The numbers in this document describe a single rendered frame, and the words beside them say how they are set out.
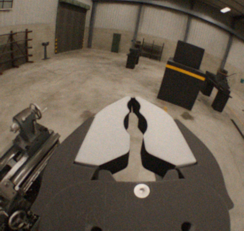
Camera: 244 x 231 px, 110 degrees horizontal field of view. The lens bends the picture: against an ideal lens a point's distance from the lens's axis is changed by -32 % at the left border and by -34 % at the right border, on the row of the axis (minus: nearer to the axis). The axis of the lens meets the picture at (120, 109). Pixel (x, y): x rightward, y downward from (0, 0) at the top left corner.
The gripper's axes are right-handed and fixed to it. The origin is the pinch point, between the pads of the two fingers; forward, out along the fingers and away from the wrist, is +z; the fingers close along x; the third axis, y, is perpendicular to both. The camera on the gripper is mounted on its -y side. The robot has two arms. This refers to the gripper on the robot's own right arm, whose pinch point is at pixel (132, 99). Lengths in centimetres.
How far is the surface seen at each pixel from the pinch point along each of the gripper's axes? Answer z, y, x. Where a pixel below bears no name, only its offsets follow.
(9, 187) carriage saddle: 0, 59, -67
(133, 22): 1342, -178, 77
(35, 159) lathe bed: 29, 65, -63
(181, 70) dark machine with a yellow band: 326, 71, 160
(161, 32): 1274, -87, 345
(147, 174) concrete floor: 82, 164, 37
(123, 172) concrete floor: 82, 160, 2
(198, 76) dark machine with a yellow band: 306, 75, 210
